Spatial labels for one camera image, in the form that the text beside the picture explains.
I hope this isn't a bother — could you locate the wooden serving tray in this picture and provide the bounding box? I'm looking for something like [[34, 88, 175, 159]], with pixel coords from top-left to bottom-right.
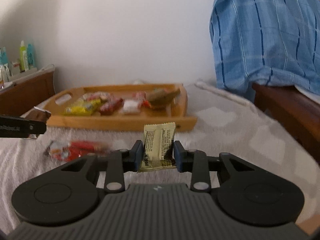
[[44, 83, 197, 132]]

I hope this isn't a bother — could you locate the wooden chair right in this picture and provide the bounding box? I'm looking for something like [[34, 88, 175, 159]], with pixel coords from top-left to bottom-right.
[[252, 83, 320, 163]]

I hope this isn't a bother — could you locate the pink snack packet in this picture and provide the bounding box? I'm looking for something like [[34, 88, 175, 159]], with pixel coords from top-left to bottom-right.
[[81, 91, 112, 102]]

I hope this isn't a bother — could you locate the teal bottle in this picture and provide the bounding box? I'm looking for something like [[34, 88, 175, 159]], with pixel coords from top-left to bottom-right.
[[27, 43, 35, 69]]

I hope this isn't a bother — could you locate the green tube bottle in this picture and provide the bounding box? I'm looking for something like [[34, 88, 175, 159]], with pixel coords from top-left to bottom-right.
[[20, 40, 29, 72]]

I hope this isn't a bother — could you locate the dark red biscuit packet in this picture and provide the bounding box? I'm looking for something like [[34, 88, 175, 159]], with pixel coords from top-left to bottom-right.
[[98, 98, 124, 115]]

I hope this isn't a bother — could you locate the beige snack packet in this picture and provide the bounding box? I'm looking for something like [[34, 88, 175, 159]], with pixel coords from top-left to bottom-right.
[[138, 122, 176, 172]]

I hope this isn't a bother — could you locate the white candy packet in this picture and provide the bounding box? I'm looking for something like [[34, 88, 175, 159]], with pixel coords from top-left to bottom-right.
[[120, 99, 143, 114]]

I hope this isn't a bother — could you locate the wafer cracker packet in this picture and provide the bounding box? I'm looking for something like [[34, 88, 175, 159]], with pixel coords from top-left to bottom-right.
[[146, 88, 180, 109]]

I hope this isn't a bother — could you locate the blue plaid shirt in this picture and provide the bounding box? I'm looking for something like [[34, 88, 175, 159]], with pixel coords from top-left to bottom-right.
[[209, 0, 319, 95]]

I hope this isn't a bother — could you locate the grey white blanket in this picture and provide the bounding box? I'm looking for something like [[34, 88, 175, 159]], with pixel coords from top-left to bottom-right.
[[1, 81, 319, 233]]

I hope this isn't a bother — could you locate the red snack packet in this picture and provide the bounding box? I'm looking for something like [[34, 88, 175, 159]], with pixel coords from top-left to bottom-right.
[[44, 140, 110, 162]]

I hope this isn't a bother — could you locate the white tray on cabinet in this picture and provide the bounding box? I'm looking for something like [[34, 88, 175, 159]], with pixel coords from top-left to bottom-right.
[[9, 64, 55, 84]]

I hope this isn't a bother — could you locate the red Biscoff packet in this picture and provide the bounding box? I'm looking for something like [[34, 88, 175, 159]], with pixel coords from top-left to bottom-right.
[[132, 91, 146, 101]]

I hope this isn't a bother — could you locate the yellow snack bag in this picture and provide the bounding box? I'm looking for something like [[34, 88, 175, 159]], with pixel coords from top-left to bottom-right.
[[63, 99, 101, 116]]

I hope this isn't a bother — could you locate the dark chocolate bar wrapper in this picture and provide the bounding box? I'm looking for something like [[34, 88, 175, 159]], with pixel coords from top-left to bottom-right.
[[25, 107, 51, 140]]

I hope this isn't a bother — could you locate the wooden side cabinet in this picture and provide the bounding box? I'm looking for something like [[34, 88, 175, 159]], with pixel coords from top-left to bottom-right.
[[0, 71, 55, 116]]

